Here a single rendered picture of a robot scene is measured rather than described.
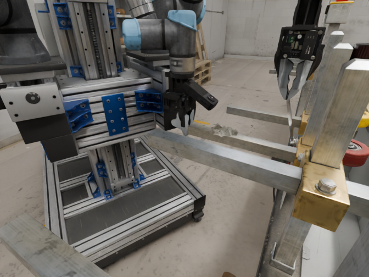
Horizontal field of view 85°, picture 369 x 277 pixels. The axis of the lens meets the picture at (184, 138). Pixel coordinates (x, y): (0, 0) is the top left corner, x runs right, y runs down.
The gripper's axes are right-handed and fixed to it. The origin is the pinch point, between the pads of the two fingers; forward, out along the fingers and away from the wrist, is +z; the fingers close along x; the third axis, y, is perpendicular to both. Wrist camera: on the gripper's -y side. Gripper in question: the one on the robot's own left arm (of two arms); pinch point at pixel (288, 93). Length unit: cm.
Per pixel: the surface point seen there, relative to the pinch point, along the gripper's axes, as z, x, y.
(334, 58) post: -7.9, 6.9, -2.9
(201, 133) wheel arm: 15.9, -21.6, 0.9
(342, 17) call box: -16, 10, -52
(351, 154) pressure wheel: 10.2, 15.2, 3.2
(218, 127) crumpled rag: 13.5, -16.6, -1.0
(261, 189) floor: 101, -5, -82
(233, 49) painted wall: 70, -252, -765
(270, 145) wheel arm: 14.6, -1.0, 0.4
